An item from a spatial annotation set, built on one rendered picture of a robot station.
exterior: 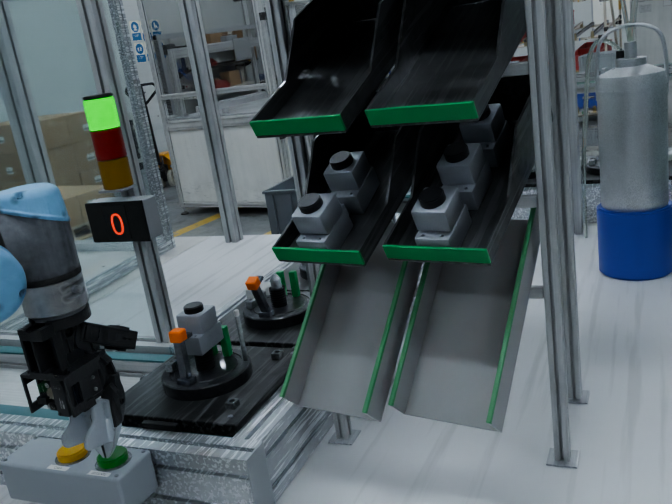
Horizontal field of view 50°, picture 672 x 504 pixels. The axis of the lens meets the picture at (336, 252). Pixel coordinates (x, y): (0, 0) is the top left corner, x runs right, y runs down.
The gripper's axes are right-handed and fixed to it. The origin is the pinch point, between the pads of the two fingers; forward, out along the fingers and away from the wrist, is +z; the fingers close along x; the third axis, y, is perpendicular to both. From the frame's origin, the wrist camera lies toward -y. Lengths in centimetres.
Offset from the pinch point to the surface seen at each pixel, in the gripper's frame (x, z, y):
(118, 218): -16.8, -22.7, -30.7
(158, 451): 4.8, 2.7, -3.6
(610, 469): 60, 12, -24
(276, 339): 6.1, 1.4, -36.4
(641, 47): 52, 10, -757
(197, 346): 3.2, -5.7, -18.4
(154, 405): -2.3, 1.5, -12.6
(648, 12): 59, -23, -756
